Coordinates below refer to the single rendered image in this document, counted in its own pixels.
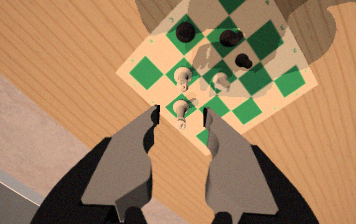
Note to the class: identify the green and tan chessboard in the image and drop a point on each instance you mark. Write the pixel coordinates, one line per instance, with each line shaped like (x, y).
(279, 74)

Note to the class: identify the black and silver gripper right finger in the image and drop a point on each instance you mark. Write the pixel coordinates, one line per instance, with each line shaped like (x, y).
(244, 182)

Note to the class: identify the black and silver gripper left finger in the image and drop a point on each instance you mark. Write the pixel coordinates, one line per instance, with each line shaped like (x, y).
(115, 175)

